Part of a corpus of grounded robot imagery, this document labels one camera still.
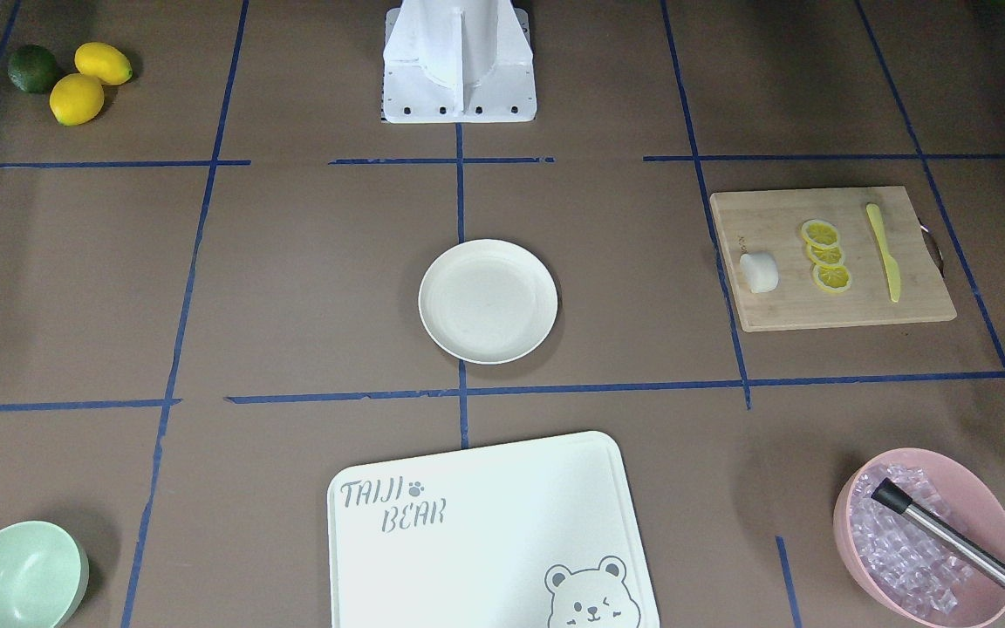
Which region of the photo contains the lemon slice bottom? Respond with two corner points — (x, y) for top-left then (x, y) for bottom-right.
(810, 265), (852, 294)

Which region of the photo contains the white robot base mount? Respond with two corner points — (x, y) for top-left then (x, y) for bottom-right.
(380, 1), (538, 124)

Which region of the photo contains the lemon slice top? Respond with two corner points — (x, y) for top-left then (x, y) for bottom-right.
(799, 219), (840, 250)

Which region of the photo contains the cream round plate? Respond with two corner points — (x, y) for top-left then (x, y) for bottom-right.
(416, 239), (561, 365)

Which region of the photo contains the yellow lemon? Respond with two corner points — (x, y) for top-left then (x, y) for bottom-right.
(49, 74), (106, 126)
(73, 41), (134, 86)

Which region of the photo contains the yellow plastic knife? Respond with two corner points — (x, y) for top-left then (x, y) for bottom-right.
(865, 202), (902, 304)

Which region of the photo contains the pink bowl with ice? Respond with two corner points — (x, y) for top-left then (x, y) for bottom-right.
(833, 448), (1005, 627)

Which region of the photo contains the lemon slice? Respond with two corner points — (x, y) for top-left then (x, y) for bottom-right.
(799, 219), (840, 250)
(804, 243), (846, 268)
(810, 265), (852, 294)

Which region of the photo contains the yellow lemon upper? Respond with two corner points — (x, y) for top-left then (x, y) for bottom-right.
(73, 41), (134, 86)

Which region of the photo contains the green lime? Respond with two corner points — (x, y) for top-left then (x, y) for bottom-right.
(7, 44), (64, 94)

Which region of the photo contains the mint green bowl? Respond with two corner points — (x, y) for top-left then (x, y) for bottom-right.
(0, 521), (89, 627)

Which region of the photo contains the bamboo cutting board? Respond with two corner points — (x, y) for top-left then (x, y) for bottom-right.
(710, 186), (956, 332)

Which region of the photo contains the white bear tray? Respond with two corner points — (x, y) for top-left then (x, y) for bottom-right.
(327, 432), (660, 627)

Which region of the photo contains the lemon slice middle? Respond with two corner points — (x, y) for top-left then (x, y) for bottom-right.
(804, 243), (846, 268)

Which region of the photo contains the yellow lemon lower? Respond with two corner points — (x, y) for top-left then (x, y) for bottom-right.
(49, 74), (106, 126)

